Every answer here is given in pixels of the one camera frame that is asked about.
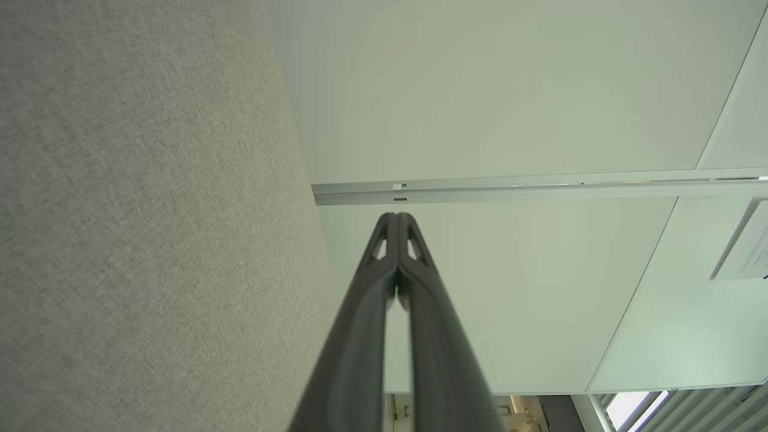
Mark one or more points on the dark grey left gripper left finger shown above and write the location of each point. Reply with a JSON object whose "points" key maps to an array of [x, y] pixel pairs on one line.
{"points": [[354, 360]]}

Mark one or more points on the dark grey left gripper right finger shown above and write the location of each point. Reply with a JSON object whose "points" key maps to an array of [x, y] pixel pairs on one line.
{"points": [[444, 372]]}

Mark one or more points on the window with grey blinds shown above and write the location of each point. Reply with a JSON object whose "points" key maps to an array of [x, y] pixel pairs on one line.
{"points": [[708, 414]]}

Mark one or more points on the grey aluminium wall post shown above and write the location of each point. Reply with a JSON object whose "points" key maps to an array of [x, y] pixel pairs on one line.
{"points": [[540, 189]]}

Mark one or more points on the white paper wall sign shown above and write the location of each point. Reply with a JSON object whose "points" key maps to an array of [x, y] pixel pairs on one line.
{"points": [[750, 246]]}

